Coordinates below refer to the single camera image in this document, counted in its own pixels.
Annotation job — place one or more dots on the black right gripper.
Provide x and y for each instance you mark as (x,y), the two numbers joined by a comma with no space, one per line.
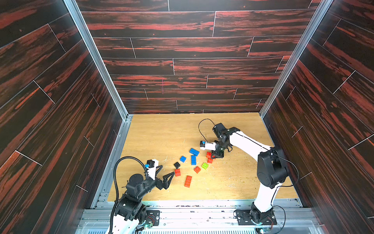
(220,149)

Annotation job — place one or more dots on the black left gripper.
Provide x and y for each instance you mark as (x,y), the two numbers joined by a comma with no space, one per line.
(164,185)

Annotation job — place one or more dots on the green square brick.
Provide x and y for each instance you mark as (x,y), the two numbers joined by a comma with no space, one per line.
(204,165)

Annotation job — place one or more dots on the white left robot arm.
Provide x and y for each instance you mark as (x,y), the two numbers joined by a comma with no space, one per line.
(129,212)

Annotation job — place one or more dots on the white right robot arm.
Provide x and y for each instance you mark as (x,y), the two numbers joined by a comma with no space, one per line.
(272,169)

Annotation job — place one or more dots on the red tall square brick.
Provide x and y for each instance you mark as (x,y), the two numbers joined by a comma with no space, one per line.
(177,172)

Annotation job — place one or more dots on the small blue square brick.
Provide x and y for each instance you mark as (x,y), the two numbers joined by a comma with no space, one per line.
(183,158)

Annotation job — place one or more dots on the blue long brick near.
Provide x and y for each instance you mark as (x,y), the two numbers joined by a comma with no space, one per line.
(193,160)

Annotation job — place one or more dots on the blue long brick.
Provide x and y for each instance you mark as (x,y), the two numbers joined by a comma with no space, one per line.
(193,160)
(194,152)

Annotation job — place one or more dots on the blue long brick far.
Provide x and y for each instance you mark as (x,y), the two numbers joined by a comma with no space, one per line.
(194,152)

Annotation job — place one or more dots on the small red square brick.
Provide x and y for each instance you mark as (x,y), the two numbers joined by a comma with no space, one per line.
(197,169)

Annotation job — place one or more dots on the aluminium front base rails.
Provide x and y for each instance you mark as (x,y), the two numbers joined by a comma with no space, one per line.
(208,217)

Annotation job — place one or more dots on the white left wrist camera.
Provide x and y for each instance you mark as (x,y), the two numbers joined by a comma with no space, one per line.
(151,168)

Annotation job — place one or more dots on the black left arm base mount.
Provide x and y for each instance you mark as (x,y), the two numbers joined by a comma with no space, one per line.
(151,218)

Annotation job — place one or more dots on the aluminium frame rail left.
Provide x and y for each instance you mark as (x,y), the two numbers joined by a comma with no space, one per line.
(102,192)

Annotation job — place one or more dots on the aluminium frame rail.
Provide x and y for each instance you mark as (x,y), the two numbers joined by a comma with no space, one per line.
(304,40)
(102,192)

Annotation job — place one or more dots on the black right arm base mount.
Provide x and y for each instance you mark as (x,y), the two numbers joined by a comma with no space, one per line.
(255,217)

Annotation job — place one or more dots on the aluminium frame rail right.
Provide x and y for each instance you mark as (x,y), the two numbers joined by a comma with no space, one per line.
(304,40)

